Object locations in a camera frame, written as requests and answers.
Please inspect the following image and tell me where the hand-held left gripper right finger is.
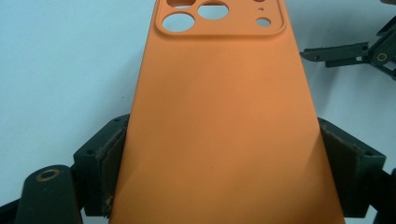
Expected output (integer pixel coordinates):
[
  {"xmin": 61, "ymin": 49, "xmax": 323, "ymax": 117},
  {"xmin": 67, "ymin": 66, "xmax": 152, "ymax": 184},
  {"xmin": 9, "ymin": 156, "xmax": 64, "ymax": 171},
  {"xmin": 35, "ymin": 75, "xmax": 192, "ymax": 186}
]
[{"xmin": 317, "ymin": 117, "xmax": 387, "ymax": 218}]

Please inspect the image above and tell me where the orange phone case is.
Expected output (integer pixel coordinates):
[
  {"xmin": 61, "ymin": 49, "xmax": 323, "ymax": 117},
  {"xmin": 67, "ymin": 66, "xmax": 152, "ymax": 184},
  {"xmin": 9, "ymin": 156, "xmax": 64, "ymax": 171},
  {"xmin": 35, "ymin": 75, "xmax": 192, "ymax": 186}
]
[{"xmin": 108, "ymin": 0, "xmax": 347, "ymax": 224}]

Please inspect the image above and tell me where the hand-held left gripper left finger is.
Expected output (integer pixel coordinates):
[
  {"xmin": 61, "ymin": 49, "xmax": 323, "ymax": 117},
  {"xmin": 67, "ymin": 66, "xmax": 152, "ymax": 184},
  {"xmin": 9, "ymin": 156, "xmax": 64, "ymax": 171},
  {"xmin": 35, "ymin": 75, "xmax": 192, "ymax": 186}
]
[{"xmin": 73, "ymin": 114, "xmax": 131, "ymax": 218}]

